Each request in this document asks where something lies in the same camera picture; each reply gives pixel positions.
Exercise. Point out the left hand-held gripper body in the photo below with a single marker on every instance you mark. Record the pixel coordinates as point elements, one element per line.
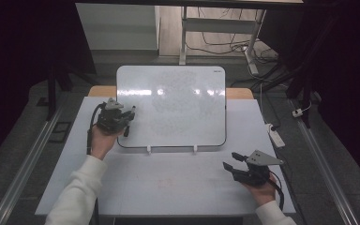
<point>111,120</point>

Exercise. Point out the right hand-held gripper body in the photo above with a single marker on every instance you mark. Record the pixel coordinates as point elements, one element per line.
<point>256,175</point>

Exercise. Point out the black and white marker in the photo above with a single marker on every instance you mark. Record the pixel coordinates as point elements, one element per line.
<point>127,130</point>

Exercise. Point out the white whiteboard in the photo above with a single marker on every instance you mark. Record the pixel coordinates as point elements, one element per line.
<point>181,118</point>

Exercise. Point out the person's right hand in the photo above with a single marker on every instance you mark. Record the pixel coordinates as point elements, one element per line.
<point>264,193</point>

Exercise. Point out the person's left hand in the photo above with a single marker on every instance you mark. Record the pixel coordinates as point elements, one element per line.
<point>101,143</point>

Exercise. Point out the wooden board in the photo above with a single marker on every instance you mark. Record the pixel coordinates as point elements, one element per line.
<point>101,91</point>

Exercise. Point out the white whiteboard clip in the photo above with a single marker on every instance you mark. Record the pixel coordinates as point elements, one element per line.
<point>195,149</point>
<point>148,149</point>

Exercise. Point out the white power strip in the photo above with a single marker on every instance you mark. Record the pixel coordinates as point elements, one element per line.
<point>276,136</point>

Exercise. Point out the black metal stand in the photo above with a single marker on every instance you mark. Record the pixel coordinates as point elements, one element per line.
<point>51,87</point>
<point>300,84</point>

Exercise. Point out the small white adapter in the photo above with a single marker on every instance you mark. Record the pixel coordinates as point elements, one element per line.
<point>297,112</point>

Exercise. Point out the white panel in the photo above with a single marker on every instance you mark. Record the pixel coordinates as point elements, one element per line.
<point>115,28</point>

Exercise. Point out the black rectangular floor frame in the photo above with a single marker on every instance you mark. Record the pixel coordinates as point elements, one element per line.
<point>53,132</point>

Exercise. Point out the aluminium rail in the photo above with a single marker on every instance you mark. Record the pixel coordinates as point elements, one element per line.
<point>28,162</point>
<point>325,162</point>

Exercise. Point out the white desk frame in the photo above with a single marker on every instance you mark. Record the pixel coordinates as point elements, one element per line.
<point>218,25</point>

